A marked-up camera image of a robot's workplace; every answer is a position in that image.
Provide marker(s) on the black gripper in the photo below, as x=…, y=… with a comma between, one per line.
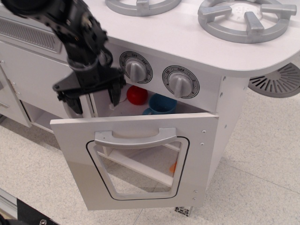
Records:
x=85, y=79

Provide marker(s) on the white oven door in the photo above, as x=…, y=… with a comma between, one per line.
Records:
x=169, y=175

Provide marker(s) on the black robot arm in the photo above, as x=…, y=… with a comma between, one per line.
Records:
x=84, y=41

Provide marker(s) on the grey left oven knob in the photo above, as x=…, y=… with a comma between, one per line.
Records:
x=136, y=67

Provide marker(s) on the grey oven knob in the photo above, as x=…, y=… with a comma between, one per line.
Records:
x=181, y=82
x=136, y=67

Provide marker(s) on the grey right oven knob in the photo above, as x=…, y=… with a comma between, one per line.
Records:
x=181, y=82

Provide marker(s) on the red toy ball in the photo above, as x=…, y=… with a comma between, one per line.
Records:
x=137, y=95

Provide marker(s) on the blue toy cup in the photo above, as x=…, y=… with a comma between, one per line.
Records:
x=159, y=104

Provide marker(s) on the white cabinet door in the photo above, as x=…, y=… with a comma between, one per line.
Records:
x=32, y=73

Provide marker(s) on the white toy kitchen stove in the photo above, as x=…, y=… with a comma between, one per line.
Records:
x=174, y=38

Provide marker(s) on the grey left burner grate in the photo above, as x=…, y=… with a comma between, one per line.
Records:
x=142, y=7

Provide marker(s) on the grey burner grate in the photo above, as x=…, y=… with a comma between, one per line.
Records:
x=142, y=7
x=245, y=21

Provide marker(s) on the aluminium extrusion foot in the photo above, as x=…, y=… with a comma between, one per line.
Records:
x=186, y=211

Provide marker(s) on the grey right burner grate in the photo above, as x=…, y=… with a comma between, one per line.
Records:
x=245, y=21

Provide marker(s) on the grey round floor drain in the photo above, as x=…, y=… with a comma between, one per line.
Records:
x=281, y=83

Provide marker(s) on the grey oven door handle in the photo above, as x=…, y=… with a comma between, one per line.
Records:
x=164, y=136

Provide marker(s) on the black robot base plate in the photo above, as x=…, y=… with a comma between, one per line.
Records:
x=20, y=213

